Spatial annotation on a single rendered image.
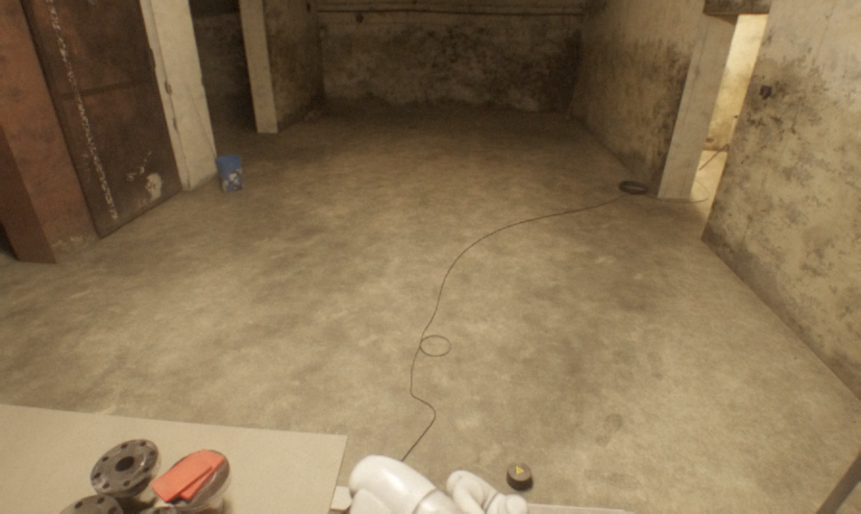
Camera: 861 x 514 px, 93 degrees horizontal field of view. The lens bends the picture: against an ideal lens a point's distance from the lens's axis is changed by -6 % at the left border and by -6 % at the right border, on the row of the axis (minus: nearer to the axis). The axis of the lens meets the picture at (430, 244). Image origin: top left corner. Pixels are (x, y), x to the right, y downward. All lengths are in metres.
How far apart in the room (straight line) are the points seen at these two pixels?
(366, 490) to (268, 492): 1.26
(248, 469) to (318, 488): 0.36
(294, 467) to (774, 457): 2.40
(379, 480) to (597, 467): 1.54
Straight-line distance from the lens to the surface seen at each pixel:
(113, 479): 2.32
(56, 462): 2.90
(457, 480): 1.63
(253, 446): 2.51
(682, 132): 5.98
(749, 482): 2.74
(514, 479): 2.24
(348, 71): 11.35
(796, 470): 2.94
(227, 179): 5.83
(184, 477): 2.13
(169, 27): 6.05
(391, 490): 1.09
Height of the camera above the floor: 1.89
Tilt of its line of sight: 27 degrees down
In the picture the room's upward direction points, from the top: 1 degrees clockwise
